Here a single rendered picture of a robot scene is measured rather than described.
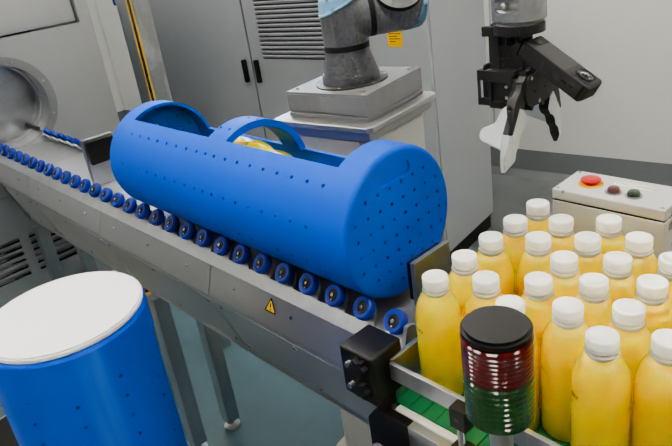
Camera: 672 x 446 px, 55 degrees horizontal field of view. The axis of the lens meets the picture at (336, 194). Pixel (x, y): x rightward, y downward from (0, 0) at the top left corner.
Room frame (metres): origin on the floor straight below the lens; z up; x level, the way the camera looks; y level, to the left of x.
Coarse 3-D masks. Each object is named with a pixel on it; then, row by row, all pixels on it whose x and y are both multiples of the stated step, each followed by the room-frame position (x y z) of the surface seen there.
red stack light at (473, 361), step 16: (464, 352) 0.46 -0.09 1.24; (480, 352) 0.45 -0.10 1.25; (512, 352) 0.44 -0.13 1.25; (528, 352) 0.45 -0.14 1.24; (464, 368) 0.46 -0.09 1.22; (480, 368) 0.45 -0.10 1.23; (496, 368) 0.44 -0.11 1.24; (512, 368) 0.44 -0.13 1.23; (528, 368) 0.45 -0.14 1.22; (480, 384) 0.45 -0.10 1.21; (496, 384) 0.44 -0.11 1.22; (512, 384) 0.44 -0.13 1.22
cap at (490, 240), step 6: (480, 234) 0.92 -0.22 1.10; (486, 234) 0.92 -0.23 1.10; (492, 234) 0.92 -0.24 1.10; (498, 234) 0.92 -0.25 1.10; (480, 240) 0.91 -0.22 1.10; (486, 240) 0.90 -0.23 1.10; (492, 240) 0.90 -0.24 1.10; (498, 240) 0.90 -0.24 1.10; (480, 246) 0.91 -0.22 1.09; (486, 246) 0.90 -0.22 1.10; (492, 246) 0.90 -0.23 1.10; (498, 246) 0.90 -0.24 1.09
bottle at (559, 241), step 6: (552, 234) 0.93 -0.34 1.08; (558, 234) 0.92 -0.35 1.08; (564, 234) 0.92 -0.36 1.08; (570, 234) 0.92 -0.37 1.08; (552, 240) 0.93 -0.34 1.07; (558, 240) 0.92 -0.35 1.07; (564, 240) 0.92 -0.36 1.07; (570, 240) 0.92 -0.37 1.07; (552, 246) 0.92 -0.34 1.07; (558, 246) 0.92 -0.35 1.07; (564, 246) 0.91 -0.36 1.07; (570, 246) 0.91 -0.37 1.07
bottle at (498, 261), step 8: (480, 248) 0.92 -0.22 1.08; (504, 248) 0.91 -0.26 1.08; (480, 256) 0.91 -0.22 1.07; (488, 256) 0.90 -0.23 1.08; (496, 256) 0.90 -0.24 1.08; (504, 256) 0.90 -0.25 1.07; (480, 264) 0.90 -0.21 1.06; (488, 264) 0.89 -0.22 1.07; (496, 264) 0.89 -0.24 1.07; (504, 264) 0.89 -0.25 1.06; (512, 264) 0.91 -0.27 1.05; (496, 272) 0.88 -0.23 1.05; (504, 272) 0.88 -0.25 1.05; (512, 272) 0.89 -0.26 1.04; (504, 280) 0.88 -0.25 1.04; (512, 280) 0.89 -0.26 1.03; (504, 288) 0.88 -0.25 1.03; (512, 288) 0.89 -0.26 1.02
